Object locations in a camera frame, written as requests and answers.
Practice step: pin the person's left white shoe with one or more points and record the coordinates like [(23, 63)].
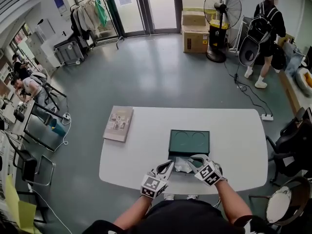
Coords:
[(169, 197)]

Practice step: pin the black hanging garment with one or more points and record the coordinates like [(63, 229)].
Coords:
[(79, 25)]

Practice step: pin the grey pet bed yellow inside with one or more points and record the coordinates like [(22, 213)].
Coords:
[(304, 82)]

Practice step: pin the person's left forearm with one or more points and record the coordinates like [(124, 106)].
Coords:
[(134, 213)]

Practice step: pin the white round seat cushion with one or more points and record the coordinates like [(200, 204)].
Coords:
[(278, 206)]

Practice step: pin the green hanging garment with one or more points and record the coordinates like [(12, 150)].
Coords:
[(101, 13)]

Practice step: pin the small cardboard box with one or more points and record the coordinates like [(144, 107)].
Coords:
[(195, 18)]

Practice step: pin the large cardboard box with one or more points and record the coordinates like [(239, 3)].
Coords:
[(195, 40)]

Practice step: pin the person's white shoe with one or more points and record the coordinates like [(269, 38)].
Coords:
[(169, 197), (192, 197)]

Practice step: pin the brown wicker chair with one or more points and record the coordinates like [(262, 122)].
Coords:
[(304, 199)]

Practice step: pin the black office chair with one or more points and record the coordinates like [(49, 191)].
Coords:
[(292, 150)]

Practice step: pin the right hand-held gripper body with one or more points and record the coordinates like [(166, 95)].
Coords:
[(209, 174)]

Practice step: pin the beige hardcover book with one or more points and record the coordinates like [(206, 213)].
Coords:
[(118, 124)]

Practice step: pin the white power strip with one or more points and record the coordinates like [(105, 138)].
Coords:
[(66, 116), (267, 117)]

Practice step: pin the black folding chair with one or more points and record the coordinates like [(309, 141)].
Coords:
[(30, 164)]

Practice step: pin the beige hanging jackets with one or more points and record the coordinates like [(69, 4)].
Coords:
[(87, 18)]

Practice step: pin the grey wheeled cart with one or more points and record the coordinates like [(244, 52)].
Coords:
[(69, 53)]

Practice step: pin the black pedestal fan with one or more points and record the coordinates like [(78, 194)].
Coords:
[(221, 6)]

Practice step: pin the black bin with yellow lid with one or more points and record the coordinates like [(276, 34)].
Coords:
[(215, 36)]

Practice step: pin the dark green box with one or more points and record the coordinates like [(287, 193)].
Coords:
[(189, 142)]

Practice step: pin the person's right forearm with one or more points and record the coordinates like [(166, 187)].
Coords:
[(231, 203)]

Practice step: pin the glass double door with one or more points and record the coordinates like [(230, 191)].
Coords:
[(161, 8)]

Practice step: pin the person's black clothing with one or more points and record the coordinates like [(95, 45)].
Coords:
[(180, 218)]

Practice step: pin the white plastic bag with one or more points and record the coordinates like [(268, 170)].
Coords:
[(181, 166)]

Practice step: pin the white metal frame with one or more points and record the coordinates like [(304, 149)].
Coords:
[(237, 33)]

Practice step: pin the teal waste bin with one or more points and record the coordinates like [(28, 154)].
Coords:
[(57, 128)]

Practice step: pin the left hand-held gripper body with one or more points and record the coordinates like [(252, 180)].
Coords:
[(153, 186)]

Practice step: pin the black clothes rack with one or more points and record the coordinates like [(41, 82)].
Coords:
[(120, 38)]

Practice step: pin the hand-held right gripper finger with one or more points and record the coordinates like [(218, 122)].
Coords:
[(205, 160), (193, 168)]

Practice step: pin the person's right white shoe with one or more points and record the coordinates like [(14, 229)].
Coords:
[(192, 197)]

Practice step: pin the white cabinet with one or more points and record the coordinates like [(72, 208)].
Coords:
[(45, 45)]

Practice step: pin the blue wall poster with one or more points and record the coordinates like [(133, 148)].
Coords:
[(59, 3)]

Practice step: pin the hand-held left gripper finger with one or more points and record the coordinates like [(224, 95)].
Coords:
[(158, 167), (169, 172)]

